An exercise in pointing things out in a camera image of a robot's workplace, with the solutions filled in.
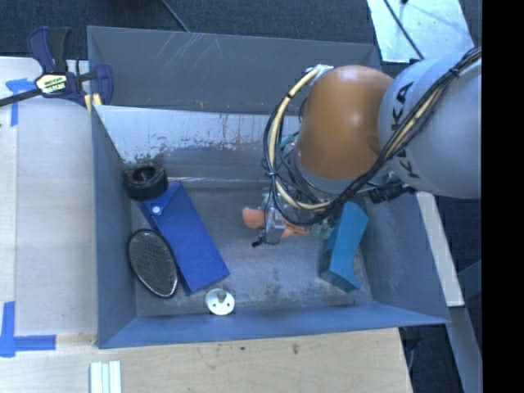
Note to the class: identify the blue flat box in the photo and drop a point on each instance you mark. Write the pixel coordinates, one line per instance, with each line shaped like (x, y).
(186, 236)

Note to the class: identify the grey metal bin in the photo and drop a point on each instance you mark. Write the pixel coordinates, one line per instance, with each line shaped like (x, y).
(262, 272)

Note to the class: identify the orange toy food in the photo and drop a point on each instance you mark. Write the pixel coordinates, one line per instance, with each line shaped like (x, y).
(251, 218)

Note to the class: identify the black round cap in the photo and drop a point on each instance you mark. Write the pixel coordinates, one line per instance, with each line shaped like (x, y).
(146, 182)

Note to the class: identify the black cylinder on white bracket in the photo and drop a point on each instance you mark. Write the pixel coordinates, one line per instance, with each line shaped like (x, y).
(385, 193)

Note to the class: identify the white round knob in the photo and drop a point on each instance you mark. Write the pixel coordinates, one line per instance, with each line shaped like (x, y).
(220, 302)

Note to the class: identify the teal blue block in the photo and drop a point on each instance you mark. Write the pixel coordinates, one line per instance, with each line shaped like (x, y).
(344, 244)

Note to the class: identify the black oval mesh strainer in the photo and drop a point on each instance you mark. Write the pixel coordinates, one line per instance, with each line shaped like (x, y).
(152, 263)

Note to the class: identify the pale wood board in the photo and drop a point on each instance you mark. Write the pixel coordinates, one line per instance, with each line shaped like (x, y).
(53, 219)

